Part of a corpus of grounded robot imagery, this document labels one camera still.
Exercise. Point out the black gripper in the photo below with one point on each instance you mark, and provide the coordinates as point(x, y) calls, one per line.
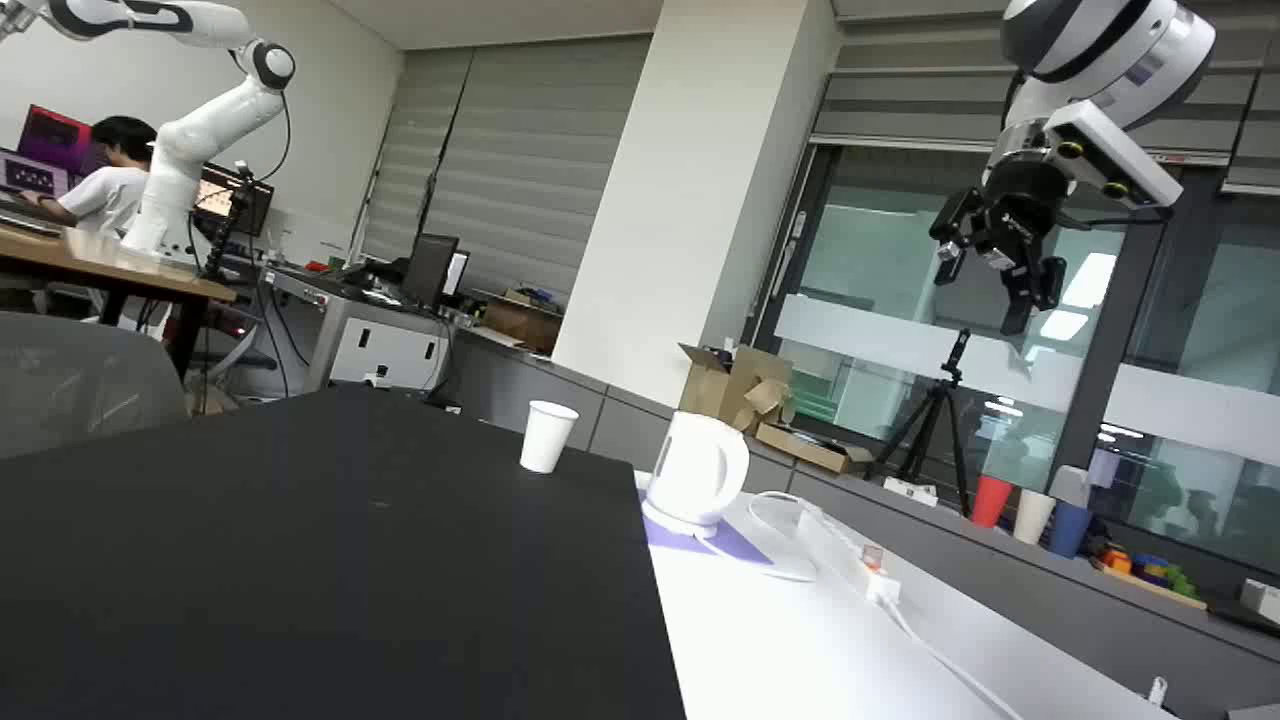
point(1021, 203)

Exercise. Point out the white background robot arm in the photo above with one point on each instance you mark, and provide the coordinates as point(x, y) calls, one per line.
point(200, 124)

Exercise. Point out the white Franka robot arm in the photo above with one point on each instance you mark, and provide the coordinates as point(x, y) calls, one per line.
point(1123, 40)

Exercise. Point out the grey window blind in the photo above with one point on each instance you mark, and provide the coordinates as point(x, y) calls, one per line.
point(906, 93)
point(523, 161)

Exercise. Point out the red cup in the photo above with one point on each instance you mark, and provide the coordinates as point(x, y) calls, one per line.
point(990, 503)

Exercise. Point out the white plastic cup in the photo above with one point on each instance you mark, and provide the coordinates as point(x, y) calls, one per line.
point(1034, 517)

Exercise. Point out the flat cardboard piece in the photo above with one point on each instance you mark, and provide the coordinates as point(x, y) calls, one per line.
point(805, 448)

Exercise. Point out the blue cup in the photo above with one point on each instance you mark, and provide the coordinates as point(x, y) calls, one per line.
point(1069, 528)

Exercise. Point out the open cardboard box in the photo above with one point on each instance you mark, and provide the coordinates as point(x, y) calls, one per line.
point(732, 385)

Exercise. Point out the colourful toy pile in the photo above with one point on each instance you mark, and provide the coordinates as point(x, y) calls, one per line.
point(1145, 569)

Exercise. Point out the white electric kettle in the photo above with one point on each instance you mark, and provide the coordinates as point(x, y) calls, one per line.
point(695, 467)

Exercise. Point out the purple mat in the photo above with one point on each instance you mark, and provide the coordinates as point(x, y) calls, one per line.
point(667, 540)

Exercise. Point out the brown cardboard box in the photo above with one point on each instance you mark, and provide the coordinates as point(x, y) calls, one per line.
point(523, 323)

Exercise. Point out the white paper cup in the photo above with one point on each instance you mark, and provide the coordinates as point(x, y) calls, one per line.
point(544, 436)

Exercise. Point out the black computer monitor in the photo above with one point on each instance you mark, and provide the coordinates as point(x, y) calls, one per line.
point(431, 271)

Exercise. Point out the white drawer cabinet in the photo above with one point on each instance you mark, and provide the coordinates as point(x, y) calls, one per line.
point(386, 353)

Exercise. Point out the black board panel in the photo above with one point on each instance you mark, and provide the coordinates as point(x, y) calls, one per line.
point(320, 563)

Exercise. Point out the wooden table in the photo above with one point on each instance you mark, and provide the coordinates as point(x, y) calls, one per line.
point(122, 275)

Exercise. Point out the person in white shirt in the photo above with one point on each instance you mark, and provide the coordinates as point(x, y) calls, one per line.
point(105, 193)

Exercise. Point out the grey mesh chair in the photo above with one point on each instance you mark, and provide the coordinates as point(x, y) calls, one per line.
point(80, 385)

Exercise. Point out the pink lit monitor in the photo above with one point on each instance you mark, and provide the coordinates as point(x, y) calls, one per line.
point(44, 147)

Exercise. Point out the white wrist mount plate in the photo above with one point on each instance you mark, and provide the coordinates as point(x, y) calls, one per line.
point(1114, 154)

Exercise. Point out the black camera tripod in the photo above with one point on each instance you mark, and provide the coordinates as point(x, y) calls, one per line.
point(941, 423)

